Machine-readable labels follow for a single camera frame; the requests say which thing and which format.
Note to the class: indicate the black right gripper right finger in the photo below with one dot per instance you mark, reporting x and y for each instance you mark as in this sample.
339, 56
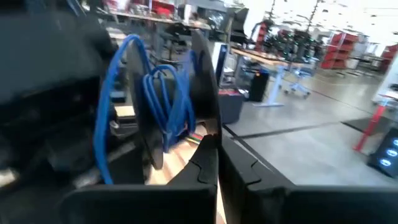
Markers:
248, 199

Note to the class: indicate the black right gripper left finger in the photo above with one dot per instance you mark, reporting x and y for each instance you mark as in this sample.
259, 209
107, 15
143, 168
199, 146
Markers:
186, 202

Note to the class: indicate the black box with red top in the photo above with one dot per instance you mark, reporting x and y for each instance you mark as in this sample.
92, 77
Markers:
230, 107

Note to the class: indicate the black computer tower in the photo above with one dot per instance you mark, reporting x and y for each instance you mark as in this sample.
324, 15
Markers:
258, 87

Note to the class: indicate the long workbench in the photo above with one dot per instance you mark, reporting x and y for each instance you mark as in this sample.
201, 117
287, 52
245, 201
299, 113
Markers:
155, 19

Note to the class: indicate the black office chair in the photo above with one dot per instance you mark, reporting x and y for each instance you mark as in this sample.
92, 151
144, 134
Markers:
178, 31

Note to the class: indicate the light blue office chair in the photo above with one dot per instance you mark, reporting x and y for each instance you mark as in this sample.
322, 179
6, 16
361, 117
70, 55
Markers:
300, 74

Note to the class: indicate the white tower device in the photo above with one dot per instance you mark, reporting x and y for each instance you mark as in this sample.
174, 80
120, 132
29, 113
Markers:
221, 62

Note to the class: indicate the wooden desk with blue legs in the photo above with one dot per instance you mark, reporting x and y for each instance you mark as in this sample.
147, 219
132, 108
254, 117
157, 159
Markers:
264, 59

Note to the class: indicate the black lit computer case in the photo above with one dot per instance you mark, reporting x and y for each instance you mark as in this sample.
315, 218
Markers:
384, 155

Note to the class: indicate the red tool cart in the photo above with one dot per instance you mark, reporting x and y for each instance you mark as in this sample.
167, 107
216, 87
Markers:
339, 49
390, 53

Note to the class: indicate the black monitor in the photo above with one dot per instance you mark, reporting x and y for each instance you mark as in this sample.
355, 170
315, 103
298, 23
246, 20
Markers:
239, 25

